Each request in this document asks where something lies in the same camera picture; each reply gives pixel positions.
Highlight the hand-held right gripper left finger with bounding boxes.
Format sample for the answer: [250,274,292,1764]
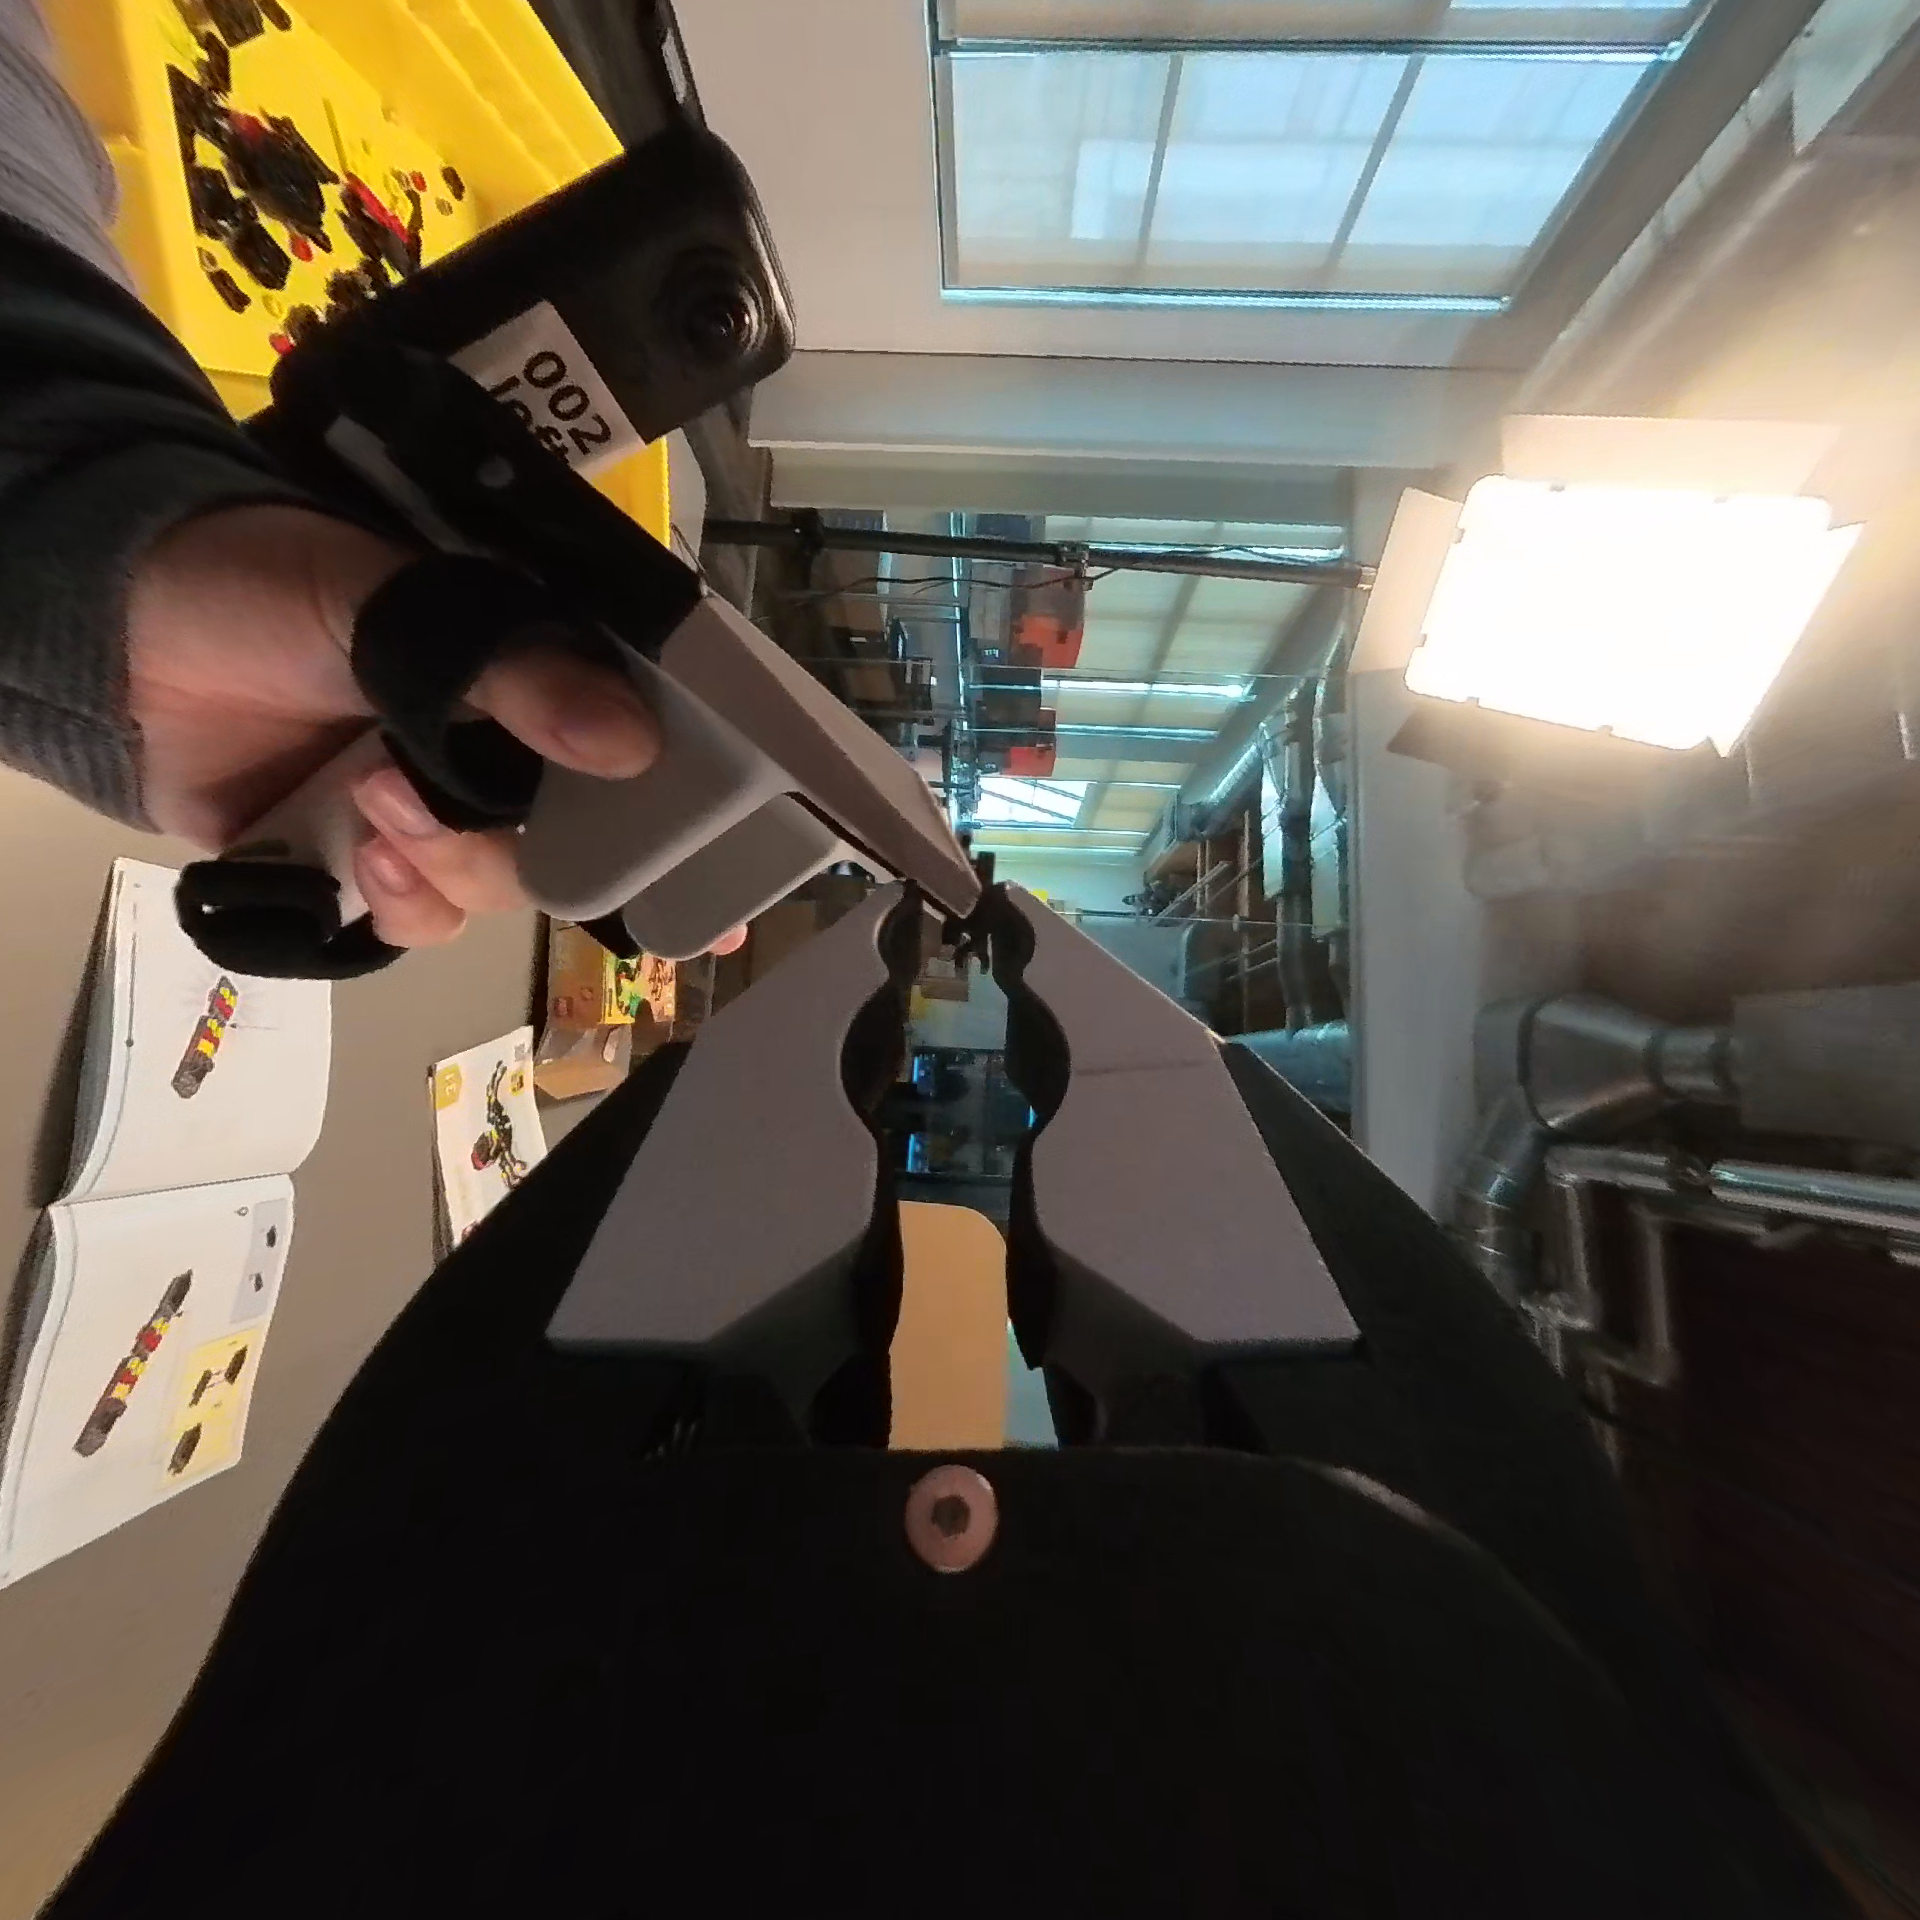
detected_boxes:
[543,882,920,1404]

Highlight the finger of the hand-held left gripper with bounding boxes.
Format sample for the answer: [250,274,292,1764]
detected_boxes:
[638,596,986,920]

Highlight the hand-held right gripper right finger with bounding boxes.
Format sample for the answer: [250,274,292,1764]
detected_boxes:
[975,882,1362,1374]

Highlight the yellow plastic bin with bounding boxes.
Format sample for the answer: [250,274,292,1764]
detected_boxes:
[104,0,681,529]

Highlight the person's left forearm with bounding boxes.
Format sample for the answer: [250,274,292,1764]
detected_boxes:
[0,210,354,834]

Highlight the lego set box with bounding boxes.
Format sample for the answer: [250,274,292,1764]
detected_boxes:
[536,913,711,1104]

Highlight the small lego instruction booklet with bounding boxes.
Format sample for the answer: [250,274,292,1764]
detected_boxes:
[430,1025,543,1255]

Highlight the pile of lego pieces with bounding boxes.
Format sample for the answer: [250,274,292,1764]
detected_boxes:
[162,0,471,344]

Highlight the open lego instruction booklet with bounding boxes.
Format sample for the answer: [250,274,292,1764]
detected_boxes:
[0,856,335,1593]

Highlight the person's left hand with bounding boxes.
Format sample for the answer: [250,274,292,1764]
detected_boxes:
[132,506,751,961]

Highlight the wooden storage shelves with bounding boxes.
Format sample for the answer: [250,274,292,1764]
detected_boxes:
[1141,801,1356,1040]

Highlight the black light stand pole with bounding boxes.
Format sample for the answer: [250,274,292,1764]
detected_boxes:
[702,510,1378,589]

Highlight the metal ventilation ducts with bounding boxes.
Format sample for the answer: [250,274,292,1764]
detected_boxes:
[1440,983,1920,1389]

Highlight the large window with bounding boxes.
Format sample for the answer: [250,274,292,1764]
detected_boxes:
[930,0,1711,313]

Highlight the studio light panel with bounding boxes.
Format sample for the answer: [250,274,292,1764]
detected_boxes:
[1380,415,1864,758]

